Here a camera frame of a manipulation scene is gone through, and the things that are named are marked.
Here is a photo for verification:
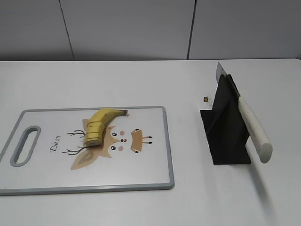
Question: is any yellow sliced banana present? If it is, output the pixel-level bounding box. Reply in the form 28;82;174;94
84;108;128;147

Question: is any white handled kitchen knife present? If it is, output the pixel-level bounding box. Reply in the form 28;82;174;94
216;62;273;163

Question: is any white deer cutting board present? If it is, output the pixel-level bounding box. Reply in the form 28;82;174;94
0;106;174;196

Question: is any black knife stand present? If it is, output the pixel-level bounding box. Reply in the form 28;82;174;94
200;74;251;165

